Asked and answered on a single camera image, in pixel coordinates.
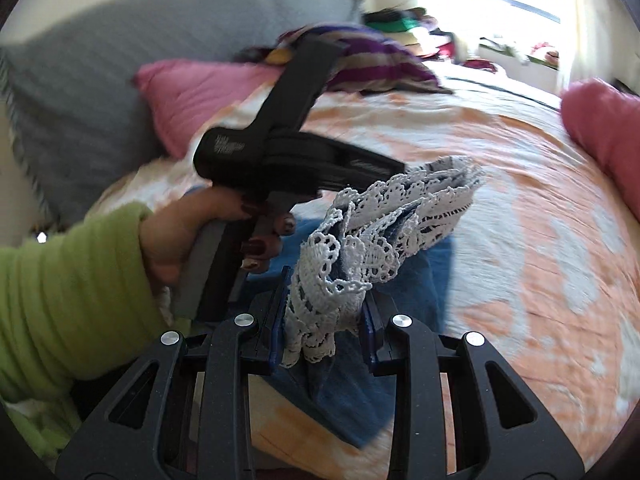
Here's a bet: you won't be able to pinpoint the orange and white fleece blanket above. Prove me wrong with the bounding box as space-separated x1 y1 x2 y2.
85 80 640 480

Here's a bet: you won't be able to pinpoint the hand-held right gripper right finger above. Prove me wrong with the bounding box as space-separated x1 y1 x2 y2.
360 295 586 480

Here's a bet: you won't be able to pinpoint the person's left forearm green sleeve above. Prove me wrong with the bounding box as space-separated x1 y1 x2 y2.
0 201 193 401

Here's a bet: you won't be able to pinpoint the pile of colourful clothes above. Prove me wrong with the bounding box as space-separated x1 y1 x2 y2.
362 6 501 73

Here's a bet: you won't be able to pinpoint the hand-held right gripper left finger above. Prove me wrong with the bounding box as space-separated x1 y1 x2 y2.
55 265 296 480

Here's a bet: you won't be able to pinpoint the white bed sheet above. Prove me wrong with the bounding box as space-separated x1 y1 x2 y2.
435 60 563 111

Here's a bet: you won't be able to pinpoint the pink quilted pillow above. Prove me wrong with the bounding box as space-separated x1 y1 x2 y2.
560 77 640 206
132 59 286 161

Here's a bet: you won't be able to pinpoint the grey quilted pillow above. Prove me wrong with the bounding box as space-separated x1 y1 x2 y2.
0 0 366 226

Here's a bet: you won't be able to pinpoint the person's left hand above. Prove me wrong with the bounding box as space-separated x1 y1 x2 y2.
140 187 297 286

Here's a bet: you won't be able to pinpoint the blue pants with lace trim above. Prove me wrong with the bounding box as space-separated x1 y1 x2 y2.
245 156 487 451

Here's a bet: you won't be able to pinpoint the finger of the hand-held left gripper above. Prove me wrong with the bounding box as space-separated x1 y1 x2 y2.
265 135 406 195
255 37 348 136

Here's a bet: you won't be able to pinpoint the purple striped cloth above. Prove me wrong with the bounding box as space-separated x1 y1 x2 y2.
240 24 451 96

